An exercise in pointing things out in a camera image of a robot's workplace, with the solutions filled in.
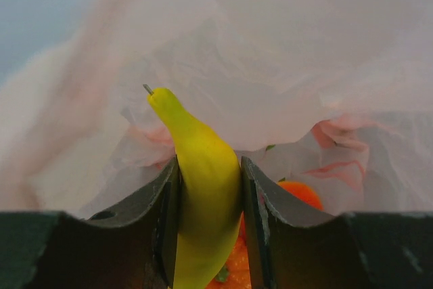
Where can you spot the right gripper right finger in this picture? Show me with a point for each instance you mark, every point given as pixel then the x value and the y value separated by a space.
pixel 293 245

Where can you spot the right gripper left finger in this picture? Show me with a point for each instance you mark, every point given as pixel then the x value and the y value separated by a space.
pixel 131 244

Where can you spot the single yellow banana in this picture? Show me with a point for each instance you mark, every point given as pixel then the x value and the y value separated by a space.
pixel 211 192

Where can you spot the orange tangerine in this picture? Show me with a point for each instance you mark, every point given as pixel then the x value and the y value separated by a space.
pixel 236 271

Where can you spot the pink plastic bag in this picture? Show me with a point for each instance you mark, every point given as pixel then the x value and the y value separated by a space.
pixel 334 93

